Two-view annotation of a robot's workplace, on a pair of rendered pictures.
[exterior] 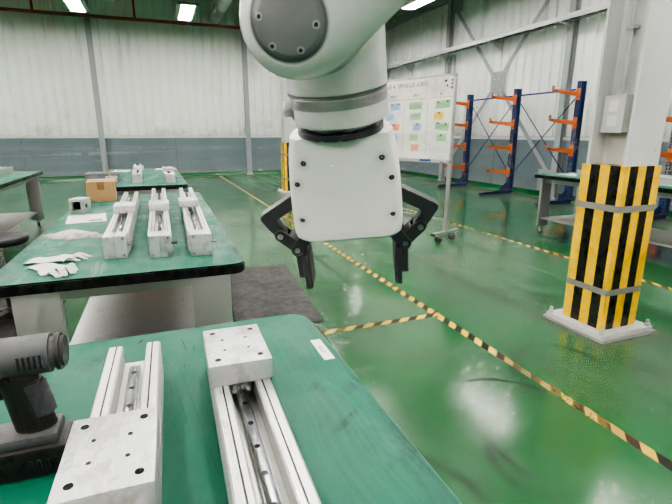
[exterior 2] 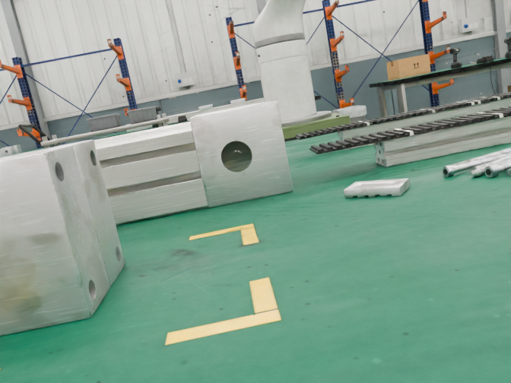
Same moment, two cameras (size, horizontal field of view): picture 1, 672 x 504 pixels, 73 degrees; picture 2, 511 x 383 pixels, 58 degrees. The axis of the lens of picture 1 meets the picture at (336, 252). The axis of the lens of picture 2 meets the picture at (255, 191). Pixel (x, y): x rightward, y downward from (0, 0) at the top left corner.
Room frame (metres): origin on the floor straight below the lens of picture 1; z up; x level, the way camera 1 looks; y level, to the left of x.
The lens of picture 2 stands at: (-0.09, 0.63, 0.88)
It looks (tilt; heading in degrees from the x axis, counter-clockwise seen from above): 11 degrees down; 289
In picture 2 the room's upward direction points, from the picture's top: 11 degrees counter-clockwise
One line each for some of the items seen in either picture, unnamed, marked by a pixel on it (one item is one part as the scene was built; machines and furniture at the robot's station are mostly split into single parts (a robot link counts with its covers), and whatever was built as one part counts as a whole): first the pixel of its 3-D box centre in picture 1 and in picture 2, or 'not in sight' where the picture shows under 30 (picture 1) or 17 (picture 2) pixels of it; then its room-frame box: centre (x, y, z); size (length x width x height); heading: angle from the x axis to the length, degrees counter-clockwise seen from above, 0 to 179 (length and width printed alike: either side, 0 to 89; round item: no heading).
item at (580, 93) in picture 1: (500, 142); not in sight; (10.04, -3.50, 1.10); 3.30 x 0.90 x 2.20; 21
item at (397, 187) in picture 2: not in sight; (376, 188); (-0.06, 0.22, 0.78); 0.05 x 0.03 x 0.01; 165
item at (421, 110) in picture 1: (404, 158); not in sight; (6.05, -0.89, 0.97); 1.51 x 0.50 x 1.95; 41
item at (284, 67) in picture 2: not in sight; (287, 83); (0.16, -0.49, 0.90); 0.19 x 0.19 x 0.18
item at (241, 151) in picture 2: not in sight; (241, 149); (0.09, 0.13, 0.83); 0.12 x 0.09 x 0.10; 110
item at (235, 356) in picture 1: (236, 359); not in sight; (0.80, 0.19, 0.87); 0.16 x 0.11 x 0.07; 20
